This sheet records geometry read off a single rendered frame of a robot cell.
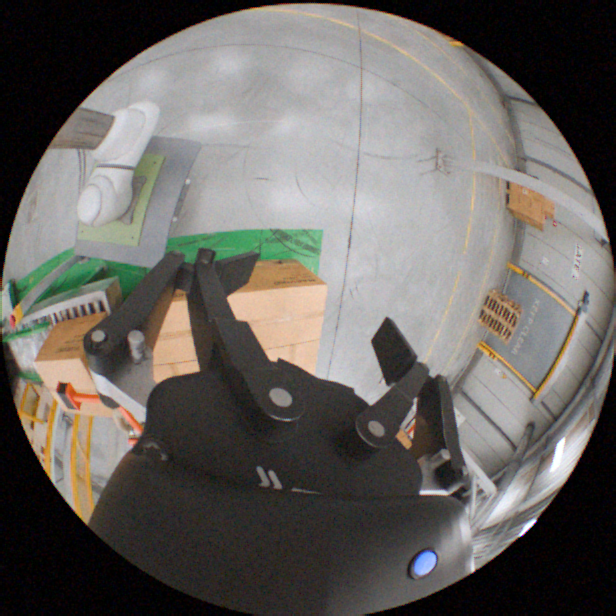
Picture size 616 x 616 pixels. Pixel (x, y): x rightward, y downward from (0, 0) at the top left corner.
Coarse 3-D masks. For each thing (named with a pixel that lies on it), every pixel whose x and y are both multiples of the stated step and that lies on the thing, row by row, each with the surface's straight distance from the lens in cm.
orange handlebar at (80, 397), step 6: (78, 396) 75; (84, 396) 73; (90, 396) 71; (96, 396) 69; (90, 402) 72; (96, 402) 70; (120, 408) 66; (126, 414) 68; (132, 420) 70; (138, 426) 73; (138, 432) 76; (132, 438) 86; (138, 438) 85; (132, 444) 88
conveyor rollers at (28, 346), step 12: (60, 312) 163; (72, 312) 150; (96, 312) 135; (24, 324) 230; (36, 324) 199; (36, 336) 209; (12, 348) 306; (24, 348) 258; (36, 348) 227; (24, 360) 278; (36, 372) 266
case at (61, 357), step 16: (80, 320) 140; (96, 320) 126; (48, 336) 159; (64, 336) 136; (80, 336) 121; (48, 352) 137; (64, 352) 119; (80, 352) 107; (48, 368) 135; (64, 368) 119; (80, 368) 108; (48, 384) 152; (80, 384) 118
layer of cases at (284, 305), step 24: (240, 288) 117; (264, 288) 115; (288, 288) 117; (312, 288) 123; (168, 312) 117; (240, 312) 116; (264, 312) 119; (288, 312) 124; (312, 312) 131; (168, 336) 125; (264, 336) 128; (288, 336) 134; (312, 336) 141; (168, 360) 136; (192, 360) 135; (288, 360) 147; (312, 360) 156
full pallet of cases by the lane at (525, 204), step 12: (516, 192) 670; (528, 192) 667; (516, 204) 660; (528, 204) 657; (540, 204) 658; (552, 204) 726; (516, 216) 737; (528, 216) 649; (540, 216) 648; (552, 216) 745; (540, 228) 726
